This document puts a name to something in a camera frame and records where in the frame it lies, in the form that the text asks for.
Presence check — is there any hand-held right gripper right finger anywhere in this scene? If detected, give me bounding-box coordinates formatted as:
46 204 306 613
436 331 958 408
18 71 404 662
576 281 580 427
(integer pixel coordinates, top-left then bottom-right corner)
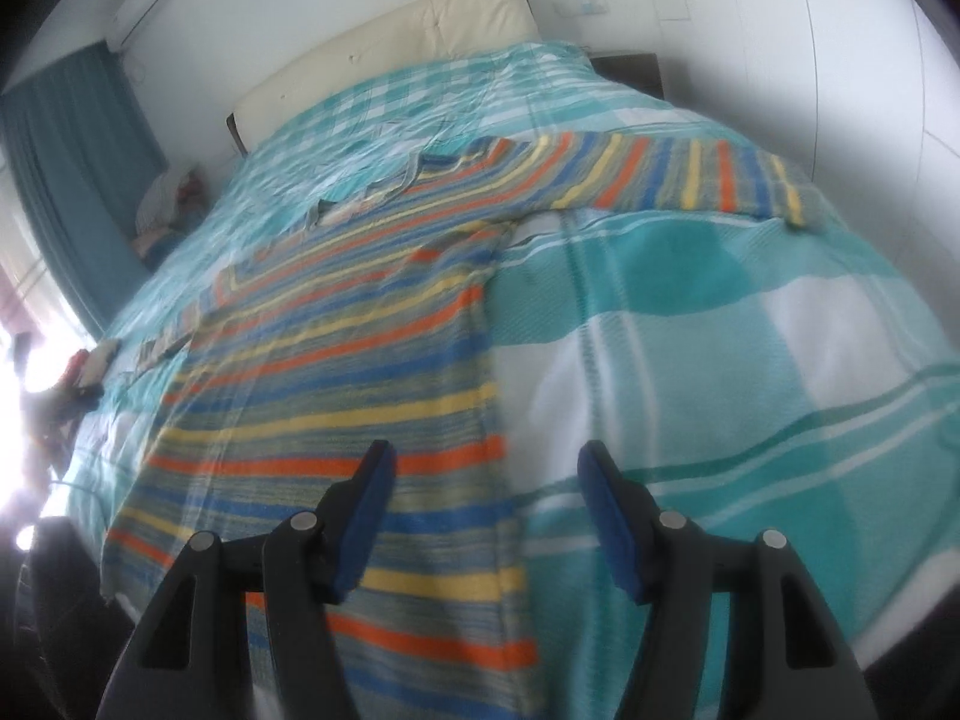
577 439 875 720

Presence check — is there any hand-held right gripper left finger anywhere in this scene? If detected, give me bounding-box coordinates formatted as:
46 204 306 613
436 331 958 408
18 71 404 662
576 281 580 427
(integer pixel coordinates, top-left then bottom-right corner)
96 439 397 720

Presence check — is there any striped knit sweater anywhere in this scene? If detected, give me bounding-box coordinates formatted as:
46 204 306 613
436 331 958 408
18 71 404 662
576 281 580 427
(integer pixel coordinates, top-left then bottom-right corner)
101 131 822 720

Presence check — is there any pile of clothes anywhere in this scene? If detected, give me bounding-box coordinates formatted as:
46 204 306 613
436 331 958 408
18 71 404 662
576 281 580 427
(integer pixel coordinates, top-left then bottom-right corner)
133 165 212 265

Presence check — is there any teal checked blanket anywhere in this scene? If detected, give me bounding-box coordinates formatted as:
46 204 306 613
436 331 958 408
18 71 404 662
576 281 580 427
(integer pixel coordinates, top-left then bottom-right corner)
56 37 960 720

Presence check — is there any dark nightstand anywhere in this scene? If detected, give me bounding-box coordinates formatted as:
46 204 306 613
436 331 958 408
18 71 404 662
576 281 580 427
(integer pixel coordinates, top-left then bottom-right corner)
589 52 668 100

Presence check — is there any teal curtain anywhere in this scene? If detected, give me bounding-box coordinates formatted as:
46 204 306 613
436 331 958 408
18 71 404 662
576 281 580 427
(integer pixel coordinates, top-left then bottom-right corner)
0 41 170 338

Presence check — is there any white wardrobe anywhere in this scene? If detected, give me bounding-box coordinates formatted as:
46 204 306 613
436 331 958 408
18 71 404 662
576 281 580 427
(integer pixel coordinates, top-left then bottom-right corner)
652 0 960 361

